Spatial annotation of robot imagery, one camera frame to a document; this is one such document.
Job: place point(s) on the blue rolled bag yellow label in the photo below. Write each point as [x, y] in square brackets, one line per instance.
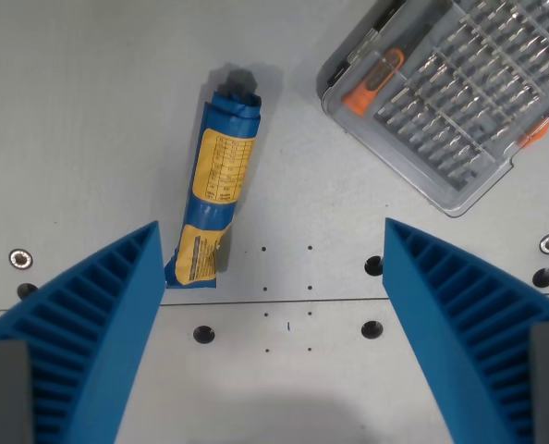
[216, 194]

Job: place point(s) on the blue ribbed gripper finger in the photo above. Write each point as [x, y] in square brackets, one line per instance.
[94, 314]
[445, 296]

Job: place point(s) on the clear screwdriver bit set case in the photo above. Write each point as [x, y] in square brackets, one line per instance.
[445, 102]

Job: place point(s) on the orange case latch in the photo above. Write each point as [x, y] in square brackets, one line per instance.
[534, 131]

